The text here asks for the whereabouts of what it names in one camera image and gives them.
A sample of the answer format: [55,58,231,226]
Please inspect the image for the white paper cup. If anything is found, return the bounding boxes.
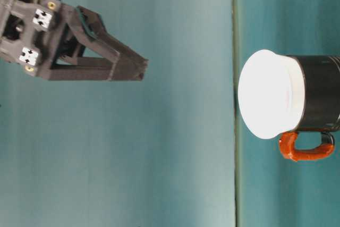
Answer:
[237,49,306,140]

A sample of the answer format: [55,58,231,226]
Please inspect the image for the black cup holder red handle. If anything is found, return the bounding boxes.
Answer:
[278,54,340,163]

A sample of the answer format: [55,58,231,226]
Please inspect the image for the blue-green table cloth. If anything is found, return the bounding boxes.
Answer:
[232,0,340,227]

